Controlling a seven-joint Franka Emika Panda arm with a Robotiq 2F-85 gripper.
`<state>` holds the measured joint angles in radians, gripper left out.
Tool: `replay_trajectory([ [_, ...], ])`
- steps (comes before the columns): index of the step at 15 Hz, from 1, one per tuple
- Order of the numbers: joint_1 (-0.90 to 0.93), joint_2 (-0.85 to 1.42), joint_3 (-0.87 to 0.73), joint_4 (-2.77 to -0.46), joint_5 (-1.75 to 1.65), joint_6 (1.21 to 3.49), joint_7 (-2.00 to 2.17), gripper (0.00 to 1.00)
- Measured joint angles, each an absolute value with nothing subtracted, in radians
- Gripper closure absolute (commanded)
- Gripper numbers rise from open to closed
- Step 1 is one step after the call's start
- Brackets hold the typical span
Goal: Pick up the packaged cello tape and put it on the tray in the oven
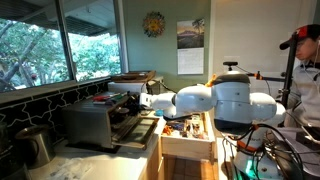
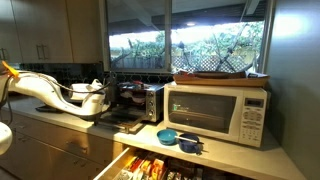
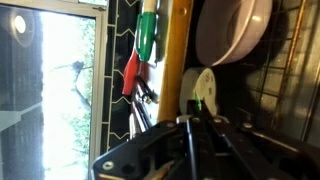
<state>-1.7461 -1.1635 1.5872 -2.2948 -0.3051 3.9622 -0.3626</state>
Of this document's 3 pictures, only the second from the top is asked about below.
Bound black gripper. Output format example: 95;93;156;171
102;71;123;108

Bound white bowl inside oven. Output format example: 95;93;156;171
130;93;146;104

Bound silver toaster oven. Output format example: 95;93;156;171
96;82;165;135

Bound black baking tray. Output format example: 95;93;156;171
35;104;64;114

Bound white microwave oven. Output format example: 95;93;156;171
162;80;269;148

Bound wooden serving tray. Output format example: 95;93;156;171
172;69;271;88

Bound teal bowl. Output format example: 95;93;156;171
155;128;178;146

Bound open wooden drawer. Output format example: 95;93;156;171
93;145;259;180

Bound orange snack packet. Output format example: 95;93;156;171
149;158;168;180

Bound dark blue bowl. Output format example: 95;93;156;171
176;133;203;154

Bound kitchen window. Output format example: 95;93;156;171
99;0;276;75

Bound wooden lower cabinet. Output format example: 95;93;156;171
0;109;128;180

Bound wooden upper cabinets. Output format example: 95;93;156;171
0;0;104;65

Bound black ribbed cable conduit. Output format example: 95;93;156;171
0;71;113;127

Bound metal drawer bar handle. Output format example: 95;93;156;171
65;141;89;155

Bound white handled utensil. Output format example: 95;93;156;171
174;135;205;145

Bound orange strap on arm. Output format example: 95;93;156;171
1;60;20;79

